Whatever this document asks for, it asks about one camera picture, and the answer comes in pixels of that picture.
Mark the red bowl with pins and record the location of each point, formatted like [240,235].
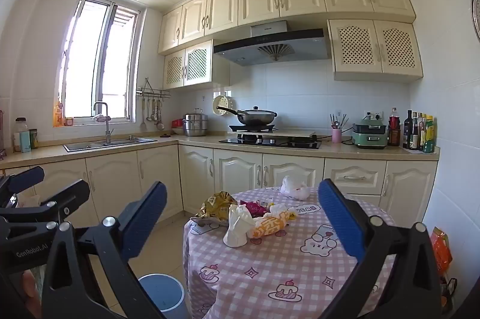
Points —
[177,123]

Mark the gold snack wrapper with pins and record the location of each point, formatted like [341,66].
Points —
[217,204]

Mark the white paper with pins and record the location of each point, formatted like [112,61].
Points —
[277,207]

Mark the black wok with lid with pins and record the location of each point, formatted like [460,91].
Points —
[257,117]

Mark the dark patterned bag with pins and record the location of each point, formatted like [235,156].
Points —
[448,296]

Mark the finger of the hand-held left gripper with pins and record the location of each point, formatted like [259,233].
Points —
[63,197]
[24,178]

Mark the white plastic bag red print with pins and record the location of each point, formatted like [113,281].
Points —
[294,188]

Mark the metal wall utensil rack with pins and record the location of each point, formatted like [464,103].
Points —
[153,92]

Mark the orange yellow bread packet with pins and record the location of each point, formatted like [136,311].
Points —
[268,225]

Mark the metal ladle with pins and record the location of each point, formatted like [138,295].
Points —
[160,124]

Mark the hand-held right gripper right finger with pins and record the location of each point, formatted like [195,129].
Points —
[341,217]

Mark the white paper bag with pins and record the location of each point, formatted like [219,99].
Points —
[238,229]

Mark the brown sauce jar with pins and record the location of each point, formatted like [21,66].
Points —
[395,138]

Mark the white wall socket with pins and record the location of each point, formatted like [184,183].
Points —
[378,114]

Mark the orange printed plastic bag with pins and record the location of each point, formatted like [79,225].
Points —
[440,251]

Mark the pink utensil holder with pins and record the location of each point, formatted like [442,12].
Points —
[336,136]

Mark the round grey wall object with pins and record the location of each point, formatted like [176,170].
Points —
[477,15]

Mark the steel kitchen faucet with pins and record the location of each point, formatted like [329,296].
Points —
[108,124]

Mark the green yellow oil bottle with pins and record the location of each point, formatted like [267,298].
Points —
[429,135]

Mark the person's left hand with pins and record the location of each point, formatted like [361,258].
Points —
[32,287]

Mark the glass jar white lid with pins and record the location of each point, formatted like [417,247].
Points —
[19,126]

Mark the metal spatula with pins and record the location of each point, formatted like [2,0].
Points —
[143,122]

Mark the dark sauce bottle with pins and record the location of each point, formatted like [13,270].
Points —
[414,137]

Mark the pale pink sauce bottle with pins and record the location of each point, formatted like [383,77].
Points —
[421,131]

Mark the magenta snack wrapper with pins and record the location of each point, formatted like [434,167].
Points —
[255,208]

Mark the green electric cooker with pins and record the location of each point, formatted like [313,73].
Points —
[369,139]

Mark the lattice door wall cabinet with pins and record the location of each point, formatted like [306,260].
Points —
[375,49]
[197,64]

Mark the blue plastic waste bin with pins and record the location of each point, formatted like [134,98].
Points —
[165,292]

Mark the dark printed snack wrapper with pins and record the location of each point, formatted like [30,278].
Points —
[206,223]

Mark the dark wine bottle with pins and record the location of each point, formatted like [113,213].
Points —
[407,131]

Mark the teal carton box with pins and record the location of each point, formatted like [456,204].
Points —
[24,143]

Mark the cream round colander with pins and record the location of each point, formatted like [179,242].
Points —
[223,102]

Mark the sliding kitchen window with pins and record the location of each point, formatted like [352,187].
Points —
[90,60]

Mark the grey range hood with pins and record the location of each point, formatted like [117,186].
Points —
[296,41]

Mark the light wooden board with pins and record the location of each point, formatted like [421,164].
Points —
[296,134]

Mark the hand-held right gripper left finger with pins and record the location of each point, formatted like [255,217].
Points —
[150,214]

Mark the steel steamer pot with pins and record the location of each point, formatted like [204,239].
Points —
[195,126]

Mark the metal spoon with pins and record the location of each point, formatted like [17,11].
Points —
[149,116]
[155,113]

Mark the small white rag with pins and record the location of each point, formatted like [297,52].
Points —
[99,116]

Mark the cream lower kitchen cabinets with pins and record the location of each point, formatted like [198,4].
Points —
[112,184]

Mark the orange plastic bottle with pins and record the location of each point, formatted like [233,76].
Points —
[58,114]

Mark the black glass gas hob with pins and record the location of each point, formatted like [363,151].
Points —
[300,144]

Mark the green tin can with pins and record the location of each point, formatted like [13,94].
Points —
[33,139]

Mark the steel double sink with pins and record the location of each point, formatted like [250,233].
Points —
[112,144]

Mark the black burner stand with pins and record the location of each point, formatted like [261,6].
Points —
[243,128]

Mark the pink checked cartoon tablecloth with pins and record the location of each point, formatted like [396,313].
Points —
[262,266]

